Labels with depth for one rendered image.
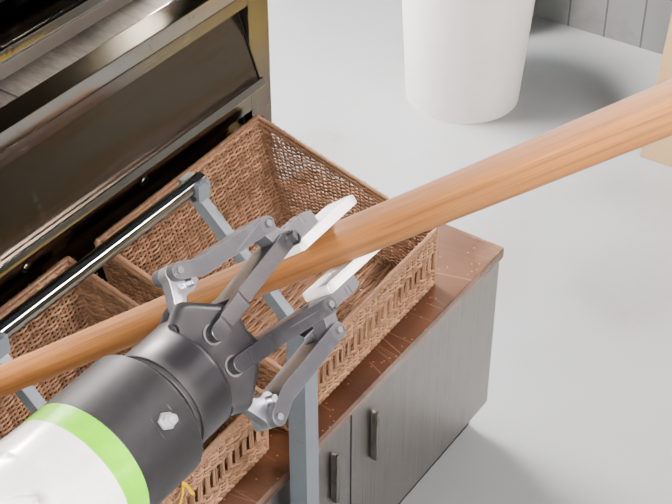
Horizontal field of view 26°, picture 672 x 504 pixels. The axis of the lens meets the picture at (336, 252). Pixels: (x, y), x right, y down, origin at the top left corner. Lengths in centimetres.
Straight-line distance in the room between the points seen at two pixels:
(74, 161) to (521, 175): 197
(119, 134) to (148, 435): 205
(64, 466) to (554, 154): 34
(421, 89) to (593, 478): 165
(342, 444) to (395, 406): 21
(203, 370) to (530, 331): 309
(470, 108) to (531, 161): 383
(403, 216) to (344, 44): 421
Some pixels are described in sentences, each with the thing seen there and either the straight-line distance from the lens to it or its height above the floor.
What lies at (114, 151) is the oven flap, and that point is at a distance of 288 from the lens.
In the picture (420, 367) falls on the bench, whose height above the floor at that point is 47.
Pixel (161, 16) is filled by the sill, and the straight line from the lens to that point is 294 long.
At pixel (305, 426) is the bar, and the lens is 264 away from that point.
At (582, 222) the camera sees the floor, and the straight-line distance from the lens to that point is 437.
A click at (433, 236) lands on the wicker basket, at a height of 72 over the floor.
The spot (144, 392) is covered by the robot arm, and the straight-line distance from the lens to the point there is 88.
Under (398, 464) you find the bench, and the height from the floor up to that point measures 24.
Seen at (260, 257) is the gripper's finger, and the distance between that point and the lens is 100.
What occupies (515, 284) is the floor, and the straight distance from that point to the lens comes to 412.
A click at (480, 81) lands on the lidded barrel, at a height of 17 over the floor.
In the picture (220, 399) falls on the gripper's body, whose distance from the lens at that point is 92.
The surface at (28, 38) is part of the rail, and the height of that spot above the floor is 143.
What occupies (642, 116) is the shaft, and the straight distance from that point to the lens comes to 85.
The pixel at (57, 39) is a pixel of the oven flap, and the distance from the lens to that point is 244.
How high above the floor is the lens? 260
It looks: 38 degrees down
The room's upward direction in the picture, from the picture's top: straight up
